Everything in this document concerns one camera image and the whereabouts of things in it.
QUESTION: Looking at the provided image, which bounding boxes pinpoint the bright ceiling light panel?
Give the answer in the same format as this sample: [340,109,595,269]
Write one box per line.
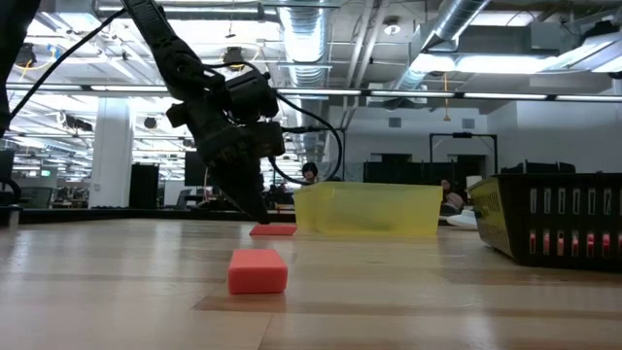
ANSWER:
[412,33,622,75]

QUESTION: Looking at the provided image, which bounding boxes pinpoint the white square column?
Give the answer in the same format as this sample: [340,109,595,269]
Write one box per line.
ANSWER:
[89,96,135,209]

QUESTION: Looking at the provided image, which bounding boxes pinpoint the yellow translucent plastic bin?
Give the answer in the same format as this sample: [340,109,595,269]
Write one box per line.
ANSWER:
[293,181,444,239]

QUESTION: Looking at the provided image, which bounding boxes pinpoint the black cabinet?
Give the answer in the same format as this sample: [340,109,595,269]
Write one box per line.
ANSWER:
[128,162,160,209]

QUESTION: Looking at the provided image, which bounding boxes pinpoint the silver ventilation duct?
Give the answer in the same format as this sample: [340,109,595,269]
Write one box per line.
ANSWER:
[279,0,332,88]
[388,0,492,93]

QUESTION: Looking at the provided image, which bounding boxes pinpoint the black aluminium table frame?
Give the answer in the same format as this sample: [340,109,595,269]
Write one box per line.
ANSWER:
[0,207,297,226]

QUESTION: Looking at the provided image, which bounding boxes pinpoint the long ceiling light strip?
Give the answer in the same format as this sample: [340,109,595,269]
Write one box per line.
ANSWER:
[7,83,622,102]

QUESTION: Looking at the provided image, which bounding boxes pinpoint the person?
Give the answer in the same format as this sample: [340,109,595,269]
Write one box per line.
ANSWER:
[300,161,320,185]
[439,178,466,218]

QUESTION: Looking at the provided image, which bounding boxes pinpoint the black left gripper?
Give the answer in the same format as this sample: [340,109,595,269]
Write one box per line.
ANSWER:
[165,95,287,227]

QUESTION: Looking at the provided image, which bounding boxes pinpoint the orange eraser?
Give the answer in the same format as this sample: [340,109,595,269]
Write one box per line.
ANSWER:
[249,223,298,237]
[226,248,290,296]

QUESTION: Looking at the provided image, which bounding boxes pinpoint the black mesh basket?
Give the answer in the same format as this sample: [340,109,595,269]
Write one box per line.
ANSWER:
[466,172,622,272]

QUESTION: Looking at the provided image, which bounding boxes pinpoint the black tall stand frame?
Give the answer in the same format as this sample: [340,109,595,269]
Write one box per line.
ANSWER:
[429,131,500,177]

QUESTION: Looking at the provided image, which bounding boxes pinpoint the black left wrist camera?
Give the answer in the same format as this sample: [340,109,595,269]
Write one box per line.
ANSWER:
[224,70,282,123]

